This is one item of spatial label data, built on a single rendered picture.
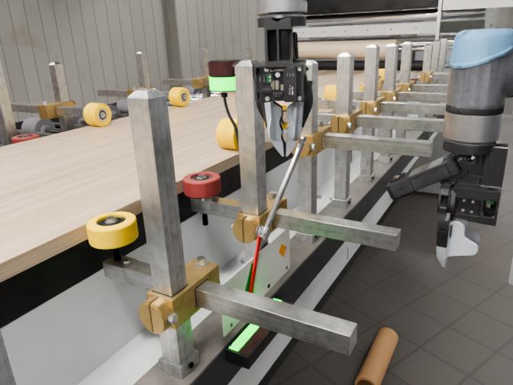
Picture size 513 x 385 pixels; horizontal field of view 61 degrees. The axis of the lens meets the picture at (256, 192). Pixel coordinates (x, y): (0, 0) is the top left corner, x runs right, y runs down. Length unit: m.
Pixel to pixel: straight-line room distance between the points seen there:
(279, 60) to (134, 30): 5.10
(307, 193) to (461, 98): 0.48
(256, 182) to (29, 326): 0.43
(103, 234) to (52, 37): 4.77
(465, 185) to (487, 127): 0.09
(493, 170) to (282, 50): 0.35
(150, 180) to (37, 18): 4.87
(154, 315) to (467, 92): 0.53
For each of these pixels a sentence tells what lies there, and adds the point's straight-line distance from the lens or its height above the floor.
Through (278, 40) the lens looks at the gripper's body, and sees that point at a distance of 0.64.
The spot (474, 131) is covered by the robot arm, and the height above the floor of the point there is 1.05.
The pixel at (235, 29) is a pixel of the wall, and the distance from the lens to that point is 6.39.
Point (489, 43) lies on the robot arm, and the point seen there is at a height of 1.16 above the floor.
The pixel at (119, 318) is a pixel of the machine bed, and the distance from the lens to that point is 0.91.
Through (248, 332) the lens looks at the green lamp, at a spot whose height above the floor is 0.70.
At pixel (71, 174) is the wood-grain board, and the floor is 0.90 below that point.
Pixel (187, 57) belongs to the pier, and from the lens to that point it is 5.74.
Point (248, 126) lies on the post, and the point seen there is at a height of 1.04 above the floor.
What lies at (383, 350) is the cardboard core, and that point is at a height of 0.08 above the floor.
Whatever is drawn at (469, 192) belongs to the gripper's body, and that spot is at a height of 0.96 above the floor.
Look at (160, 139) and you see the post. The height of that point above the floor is 1.07.
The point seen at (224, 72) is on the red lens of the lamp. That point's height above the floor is 1.13.
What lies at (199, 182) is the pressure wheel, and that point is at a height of 0.91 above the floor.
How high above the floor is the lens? 1.19
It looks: 20 degrees down
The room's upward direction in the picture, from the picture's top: 2 degrees counter-clockwise
